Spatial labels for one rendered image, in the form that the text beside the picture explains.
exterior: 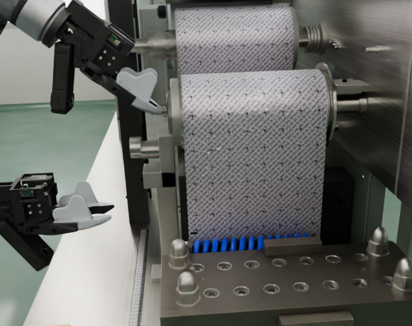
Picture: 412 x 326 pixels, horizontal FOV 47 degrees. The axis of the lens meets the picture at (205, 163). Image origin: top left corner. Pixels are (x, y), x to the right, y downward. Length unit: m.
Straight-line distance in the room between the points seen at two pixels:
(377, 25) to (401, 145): 0.20
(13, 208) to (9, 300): 1.86
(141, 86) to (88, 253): 0.47
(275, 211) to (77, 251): 0.49
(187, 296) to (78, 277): 0.39
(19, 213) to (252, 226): 0.39
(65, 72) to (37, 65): 5.82
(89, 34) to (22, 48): 5.85
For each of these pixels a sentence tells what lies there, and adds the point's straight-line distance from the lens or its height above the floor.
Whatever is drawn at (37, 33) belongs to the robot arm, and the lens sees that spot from 0.77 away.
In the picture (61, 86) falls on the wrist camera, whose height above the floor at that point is 1.31.
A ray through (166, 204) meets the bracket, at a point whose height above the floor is 1.07.
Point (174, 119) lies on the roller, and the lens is 0.76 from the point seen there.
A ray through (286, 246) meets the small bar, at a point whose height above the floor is 1.05.
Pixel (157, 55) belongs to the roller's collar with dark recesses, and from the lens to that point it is 1.02.
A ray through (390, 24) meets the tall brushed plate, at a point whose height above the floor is 1.39.
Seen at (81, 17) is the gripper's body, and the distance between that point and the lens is 0.77.
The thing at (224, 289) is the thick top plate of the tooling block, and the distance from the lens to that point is 0.72.
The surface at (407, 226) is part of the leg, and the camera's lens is 1.12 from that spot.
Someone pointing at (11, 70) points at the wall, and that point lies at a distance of 6.71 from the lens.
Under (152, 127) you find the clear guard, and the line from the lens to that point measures 1.84.
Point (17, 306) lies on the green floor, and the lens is 2.60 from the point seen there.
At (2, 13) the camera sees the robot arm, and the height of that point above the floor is 1.42.
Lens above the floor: 1.45
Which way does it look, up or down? 21 degrees down
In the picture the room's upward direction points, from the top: 2 degrees counter-clockwise
